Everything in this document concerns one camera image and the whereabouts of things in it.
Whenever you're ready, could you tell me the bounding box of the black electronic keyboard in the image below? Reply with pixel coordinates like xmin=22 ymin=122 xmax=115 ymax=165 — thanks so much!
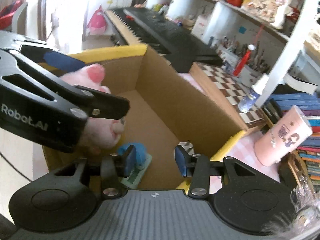
xmin=105 ymin=7 xmax=223 ymax=73

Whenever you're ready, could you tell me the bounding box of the wooden bookshelf with white frame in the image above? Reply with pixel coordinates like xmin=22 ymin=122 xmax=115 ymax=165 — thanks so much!
xmin=257 ymin=0 xmax=320 ymax=108

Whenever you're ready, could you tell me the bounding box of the white pen cup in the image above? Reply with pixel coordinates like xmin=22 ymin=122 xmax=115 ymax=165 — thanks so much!
xmin=241 ymin=45 xmax=272 ymax=83
xmin=217 ymin=37 xmax=242 ymax=67

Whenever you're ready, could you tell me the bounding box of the white charger plug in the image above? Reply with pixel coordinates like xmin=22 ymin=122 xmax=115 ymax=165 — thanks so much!
xmin=179 ymin=141 xmax=195 ymax=154

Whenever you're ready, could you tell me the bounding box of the white box with red label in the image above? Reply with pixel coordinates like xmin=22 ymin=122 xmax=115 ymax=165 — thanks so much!
xmin=191 ymin=15 xmax=213 ymax=38

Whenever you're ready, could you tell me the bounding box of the blue plastic bag roll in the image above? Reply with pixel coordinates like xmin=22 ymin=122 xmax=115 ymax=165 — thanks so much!
xmin=117 ymin=142 xmax=148 ymax=168

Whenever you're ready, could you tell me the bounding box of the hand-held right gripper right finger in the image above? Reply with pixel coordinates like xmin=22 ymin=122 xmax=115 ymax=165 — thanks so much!
xmin=174 ymin=144 xmax=255 ymax=198

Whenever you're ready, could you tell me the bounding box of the white cubby shelf unit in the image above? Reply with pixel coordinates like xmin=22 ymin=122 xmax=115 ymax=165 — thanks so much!
xmin=145 ymin=0 xmax=290 ymax=55

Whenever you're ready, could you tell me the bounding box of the row of leaning books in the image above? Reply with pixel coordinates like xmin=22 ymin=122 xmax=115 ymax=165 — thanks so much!
xmin=262 ymin=92 xmax=320 ymax=188

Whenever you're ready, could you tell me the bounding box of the pink plastic bag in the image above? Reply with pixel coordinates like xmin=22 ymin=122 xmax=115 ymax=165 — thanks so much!
xmin=86 ymin=5 xmax=110 ymax=37

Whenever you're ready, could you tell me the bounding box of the wooden chess board box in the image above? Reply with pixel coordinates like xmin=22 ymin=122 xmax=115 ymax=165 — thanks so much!
xmin=189 ymin=62 xmax=267 ymax=130

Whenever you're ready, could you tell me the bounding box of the grey chair with red jacket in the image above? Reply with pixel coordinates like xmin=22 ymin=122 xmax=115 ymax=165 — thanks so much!
xmin=0 ymin=1 xmax=29 ymax=33

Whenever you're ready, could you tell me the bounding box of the red tassel ornament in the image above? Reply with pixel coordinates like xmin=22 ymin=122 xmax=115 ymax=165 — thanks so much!
xmin=234 ymin=44 xmax=255 ymax=77

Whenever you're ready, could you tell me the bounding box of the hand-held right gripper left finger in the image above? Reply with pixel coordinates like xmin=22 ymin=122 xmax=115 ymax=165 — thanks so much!
xmin=51 ymin=145 xmax=137 ymax=200

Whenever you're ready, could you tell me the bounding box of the floral decorative plaque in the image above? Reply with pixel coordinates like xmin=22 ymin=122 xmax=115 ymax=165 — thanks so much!
xmin=241 ymin=0 xmax=293 ymax=29

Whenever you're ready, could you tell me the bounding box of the black cover book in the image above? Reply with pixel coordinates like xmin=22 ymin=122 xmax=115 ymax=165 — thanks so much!
xmin=285 ymin=72 xmax=318 ymax=93

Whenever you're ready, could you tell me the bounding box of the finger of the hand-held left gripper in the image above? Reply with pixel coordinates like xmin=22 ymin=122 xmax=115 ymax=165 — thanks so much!
xmin=20 ymin=44 xmax=86 ymax=70
xmin=70 ymin=85 xmax=130 ymax=120

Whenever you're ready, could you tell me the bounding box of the pink plush pig toy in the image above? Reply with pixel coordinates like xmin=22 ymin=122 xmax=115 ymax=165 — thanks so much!
xmin=59 ymin=64 xmax=127 ymax=155

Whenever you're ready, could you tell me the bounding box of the yellow cardboard box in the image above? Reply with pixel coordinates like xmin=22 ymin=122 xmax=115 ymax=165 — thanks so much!
xmin=41 ymin=44 xmax=247 ymax=190

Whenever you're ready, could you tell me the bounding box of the pink cartoon tumbler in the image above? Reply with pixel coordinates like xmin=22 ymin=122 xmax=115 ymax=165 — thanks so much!
xmin=254 ymin=105 xmax=313 ymax=167

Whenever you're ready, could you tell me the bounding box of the green crocodile stapler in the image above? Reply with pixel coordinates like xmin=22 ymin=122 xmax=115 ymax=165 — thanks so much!
xmin=120 ymin=154 xmax=153 ymax=189

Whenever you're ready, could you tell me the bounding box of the fuzzy sparkly trinket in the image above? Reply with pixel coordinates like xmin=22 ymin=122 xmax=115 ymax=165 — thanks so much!
xmin=260 ymin=187 xmax=320 ymax=240

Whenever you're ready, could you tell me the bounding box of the white spray bottle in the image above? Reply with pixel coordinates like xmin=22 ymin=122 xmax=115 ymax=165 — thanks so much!
xmin=237 ymin=74 xmax=269 ymax=112

